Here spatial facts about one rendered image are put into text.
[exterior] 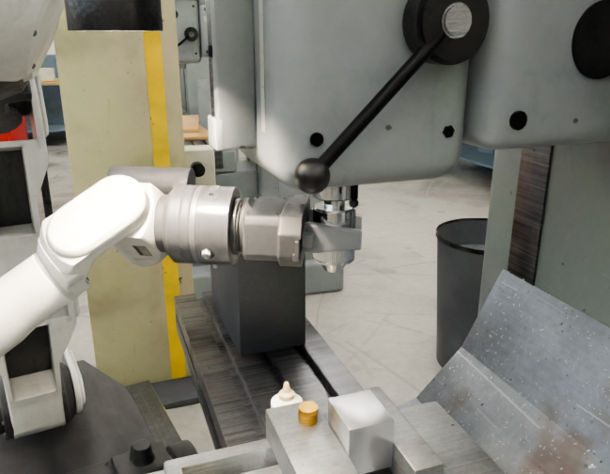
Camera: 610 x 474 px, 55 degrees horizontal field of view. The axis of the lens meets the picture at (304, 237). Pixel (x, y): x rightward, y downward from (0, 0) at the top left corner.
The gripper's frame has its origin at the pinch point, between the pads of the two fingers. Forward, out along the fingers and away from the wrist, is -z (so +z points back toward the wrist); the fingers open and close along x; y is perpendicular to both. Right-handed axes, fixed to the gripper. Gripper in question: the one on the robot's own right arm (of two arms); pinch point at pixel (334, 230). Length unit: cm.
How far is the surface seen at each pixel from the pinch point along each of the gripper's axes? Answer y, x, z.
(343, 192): -4.9, -2.2, -0.9
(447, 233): 66, 204, -46
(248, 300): 21.4, 26.2, 14.7
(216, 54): -18.6, -7.0, 10.9
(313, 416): 19.3, -6.8, 1.4
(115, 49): -15, 150, 85
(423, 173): -8.1, -6.3, -8.4
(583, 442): 27.8, 3.3, -32.1
